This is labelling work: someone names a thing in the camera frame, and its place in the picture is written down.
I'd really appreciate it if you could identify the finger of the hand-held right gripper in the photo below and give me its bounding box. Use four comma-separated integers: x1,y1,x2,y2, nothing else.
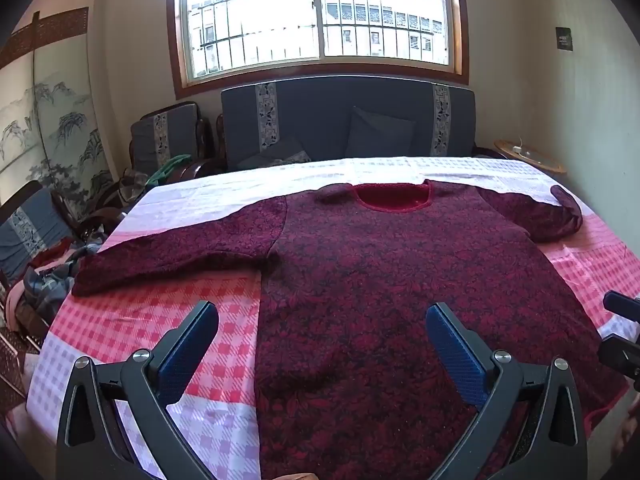
602,290,640,332
597,332,640,392

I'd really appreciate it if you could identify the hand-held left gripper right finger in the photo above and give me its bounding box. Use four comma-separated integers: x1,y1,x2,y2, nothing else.
425,302,588,480

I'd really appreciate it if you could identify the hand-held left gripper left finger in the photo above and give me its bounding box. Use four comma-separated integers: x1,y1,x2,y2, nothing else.
56,300,221,480

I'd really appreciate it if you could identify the dark red patterned sweater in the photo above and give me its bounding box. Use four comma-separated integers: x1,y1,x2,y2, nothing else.
72,180,631,480

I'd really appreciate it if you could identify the pile of clothes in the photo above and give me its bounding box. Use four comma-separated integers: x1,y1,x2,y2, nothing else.
5,237,108,331

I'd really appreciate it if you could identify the pink checkered blanket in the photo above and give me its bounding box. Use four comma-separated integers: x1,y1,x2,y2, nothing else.
27,156,640,480

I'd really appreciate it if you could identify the round wooden side table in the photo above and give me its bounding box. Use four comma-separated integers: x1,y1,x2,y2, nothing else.
494,139,568,176

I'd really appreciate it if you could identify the green plastic hanger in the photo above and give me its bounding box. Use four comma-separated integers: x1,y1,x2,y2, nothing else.
146,156,188,188

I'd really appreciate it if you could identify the blue cushioned wooden armchair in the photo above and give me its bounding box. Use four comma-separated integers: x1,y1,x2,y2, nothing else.
130,101,223,186
0,180,108,311

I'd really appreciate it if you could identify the grey patterned cushion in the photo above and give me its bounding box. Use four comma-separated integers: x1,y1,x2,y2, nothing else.
237,135,312,171

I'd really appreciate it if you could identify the landscape painted folding screen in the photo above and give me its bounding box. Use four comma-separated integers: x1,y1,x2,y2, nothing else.
0,7,116,206

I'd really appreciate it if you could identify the blue grey cushioned sofa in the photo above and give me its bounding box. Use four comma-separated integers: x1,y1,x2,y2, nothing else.
220,76,476,173

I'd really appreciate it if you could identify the wooden framed window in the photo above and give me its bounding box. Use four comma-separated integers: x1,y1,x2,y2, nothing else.
167,0,471,101

